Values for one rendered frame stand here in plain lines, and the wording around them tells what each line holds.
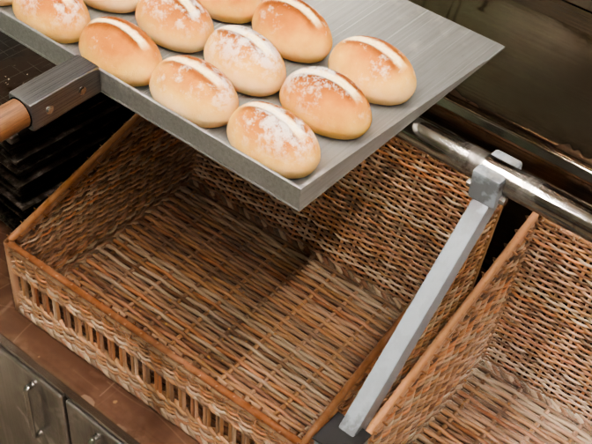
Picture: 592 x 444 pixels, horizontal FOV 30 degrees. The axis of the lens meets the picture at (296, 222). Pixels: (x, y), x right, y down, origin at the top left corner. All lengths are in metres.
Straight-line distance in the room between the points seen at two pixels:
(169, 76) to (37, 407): 0.84
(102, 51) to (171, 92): 0.09
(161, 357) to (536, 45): 0.64
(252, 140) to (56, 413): 0.83
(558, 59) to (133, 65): 0.60
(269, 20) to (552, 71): 0.46
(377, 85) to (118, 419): 0.69
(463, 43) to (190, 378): 0.56
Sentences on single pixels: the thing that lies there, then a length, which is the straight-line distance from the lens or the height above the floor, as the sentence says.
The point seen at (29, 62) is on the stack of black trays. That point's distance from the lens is 1.83.
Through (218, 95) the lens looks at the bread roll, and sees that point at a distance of 1.06.
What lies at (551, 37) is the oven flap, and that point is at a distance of 1.47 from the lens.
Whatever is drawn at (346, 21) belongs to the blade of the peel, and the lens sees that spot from 1.24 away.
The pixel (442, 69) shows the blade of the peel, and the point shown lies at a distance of 1.19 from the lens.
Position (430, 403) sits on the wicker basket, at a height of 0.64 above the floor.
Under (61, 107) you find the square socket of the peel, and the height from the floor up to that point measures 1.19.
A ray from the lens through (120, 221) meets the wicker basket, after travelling 1.80.
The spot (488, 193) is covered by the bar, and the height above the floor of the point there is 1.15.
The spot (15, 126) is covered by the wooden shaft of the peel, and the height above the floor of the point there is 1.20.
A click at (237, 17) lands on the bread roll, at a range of 1.21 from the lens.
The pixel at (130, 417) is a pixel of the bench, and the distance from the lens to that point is 1.58.
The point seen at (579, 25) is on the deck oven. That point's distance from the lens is 1.42.
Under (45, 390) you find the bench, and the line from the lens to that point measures 1.72.
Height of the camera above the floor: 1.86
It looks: 44 degrees down
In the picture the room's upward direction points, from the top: 4 degrees clockwise
